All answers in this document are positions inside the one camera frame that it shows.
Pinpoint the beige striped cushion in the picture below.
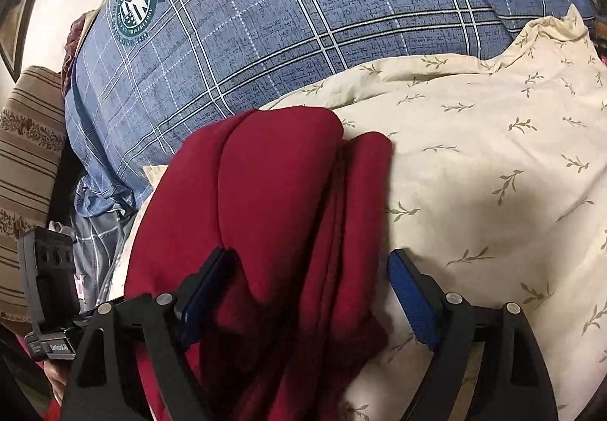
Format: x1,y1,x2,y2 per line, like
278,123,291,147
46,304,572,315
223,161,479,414
0,65,67,320

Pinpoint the cream leaf-print blanket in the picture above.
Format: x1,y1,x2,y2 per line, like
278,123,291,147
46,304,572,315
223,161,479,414
111,15,607,421

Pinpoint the dark red garment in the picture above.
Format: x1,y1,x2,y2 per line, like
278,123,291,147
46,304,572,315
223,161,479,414
124,109,394,421

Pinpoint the dark red patterned cloth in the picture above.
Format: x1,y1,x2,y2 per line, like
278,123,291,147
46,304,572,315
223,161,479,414
61,9,99,96

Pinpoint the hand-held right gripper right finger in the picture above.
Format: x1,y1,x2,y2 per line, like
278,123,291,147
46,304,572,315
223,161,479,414
386,249,560,421

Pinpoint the blue plaid pillow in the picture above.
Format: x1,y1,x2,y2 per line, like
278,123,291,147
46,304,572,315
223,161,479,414
61,0,598,218

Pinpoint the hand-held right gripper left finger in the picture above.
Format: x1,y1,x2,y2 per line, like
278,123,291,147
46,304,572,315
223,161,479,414
61,248,228,421

